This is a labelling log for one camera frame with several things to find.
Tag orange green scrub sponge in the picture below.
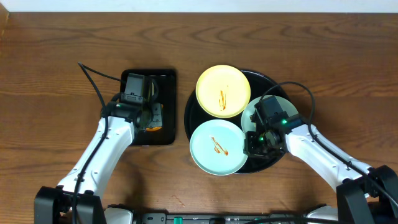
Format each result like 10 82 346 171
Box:
146 103 163 131

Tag mint green plate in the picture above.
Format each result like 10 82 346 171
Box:
190 119 248 175
241 95 304 136

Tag mint green plate front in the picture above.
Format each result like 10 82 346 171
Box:
190 119 248 175

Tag yellow plate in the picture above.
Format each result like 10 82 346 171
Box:
195 65 251 118

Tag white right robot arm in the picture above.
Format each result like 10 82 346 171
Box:
241 113 397 223

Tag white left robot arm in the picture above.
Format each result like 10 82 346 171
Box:
34 101 162 223

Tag black rectangular tray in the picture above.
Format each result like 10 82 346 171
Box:
119 68 177 146

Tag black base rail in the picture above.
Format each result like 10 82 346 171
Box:
105 204 340 224

